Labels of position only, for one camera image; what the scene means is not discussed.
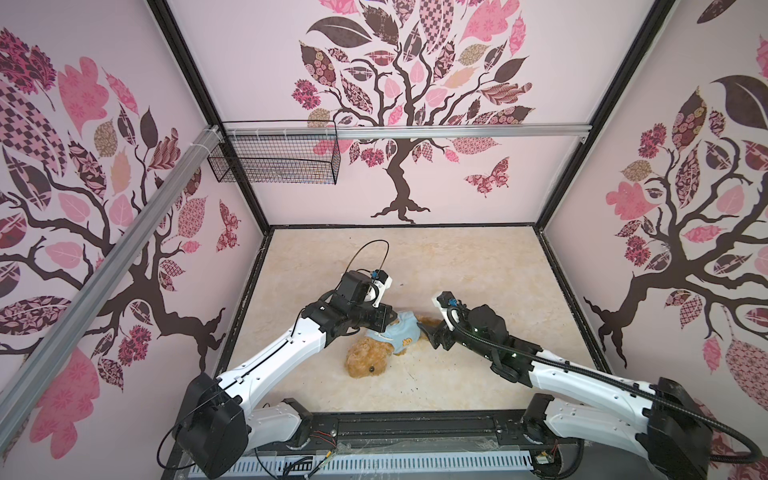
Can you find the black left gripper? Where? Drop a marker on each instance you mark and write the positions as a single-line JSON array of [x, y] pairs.
[[383, 311]]

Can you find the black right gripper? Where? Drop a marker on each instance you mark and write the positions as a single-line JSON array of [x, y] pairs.
[[434, 335]]

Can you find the light blue bear hoodie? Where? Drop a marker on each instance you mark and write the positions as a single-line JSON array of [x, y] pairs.
[[403, 332]]

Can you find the brown teddy bear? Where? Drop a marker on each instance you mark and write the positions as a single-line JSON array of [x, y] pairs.
[[371, 356]]

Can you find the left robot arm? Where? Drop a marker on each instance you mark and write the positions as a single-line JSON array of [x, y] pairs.
[[221, 418]]

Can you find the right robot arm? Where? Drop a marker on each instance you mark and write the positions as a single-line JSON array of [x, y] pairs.
[[659, 422]]

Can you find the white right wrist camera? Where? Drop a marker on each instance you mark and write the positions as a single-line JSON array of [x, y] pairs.
[[449, 307]]

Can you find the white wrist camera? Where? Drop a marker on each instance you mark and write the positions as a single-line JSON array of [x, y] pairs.
[[449, 307], [380, 283]]

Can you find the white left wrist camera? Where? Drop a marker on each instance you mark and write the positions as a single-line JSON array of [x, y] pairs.
[[380, 283]]

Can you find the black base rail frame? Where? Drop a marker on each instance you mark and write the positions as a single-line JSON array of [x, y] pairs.
[[426, 432]]

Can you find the white slotted cable duct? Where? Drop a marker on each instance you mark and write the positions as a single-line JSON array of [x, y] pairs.
[[358, 465]]

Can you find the black wire basket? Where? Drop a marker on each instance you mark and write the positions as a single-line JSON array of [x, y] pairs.
[[278, 151]]

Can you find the aluminium rail back wall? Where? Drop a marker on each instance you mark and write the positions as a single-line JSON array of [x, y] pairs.
[[408, 131]]

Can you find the aluminium rail wall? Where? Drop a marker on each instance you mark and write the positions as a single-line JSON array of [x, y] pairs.
[[408, 131], [20, 396]]

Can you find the aluminium rail left wall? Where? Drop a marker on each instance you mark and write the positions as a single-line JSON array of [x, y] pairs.
[[20, 396]]

